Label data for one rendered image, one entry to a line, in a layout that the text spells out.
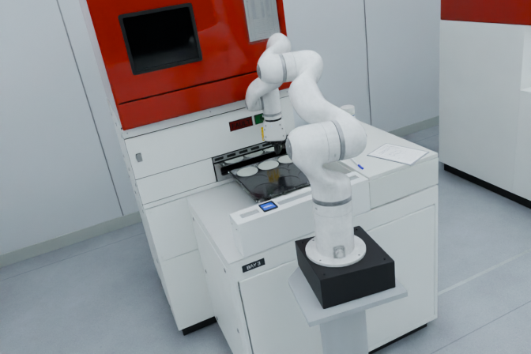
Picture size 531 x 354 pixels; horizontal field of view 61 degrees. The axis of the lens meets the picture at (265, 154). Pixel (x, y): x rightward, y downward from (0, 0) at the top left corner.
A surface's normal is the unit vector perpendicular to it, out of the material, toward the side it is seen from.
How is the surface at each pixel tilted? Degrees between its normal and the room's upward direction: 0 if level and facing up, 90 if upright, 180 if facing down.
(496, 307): 0
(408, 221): 90
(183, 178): 90
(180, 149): 90
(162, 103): 90
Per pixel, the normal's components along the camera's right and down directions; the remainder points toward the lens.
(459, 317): -0.14, -0.91
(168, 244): 0.40, 0.30
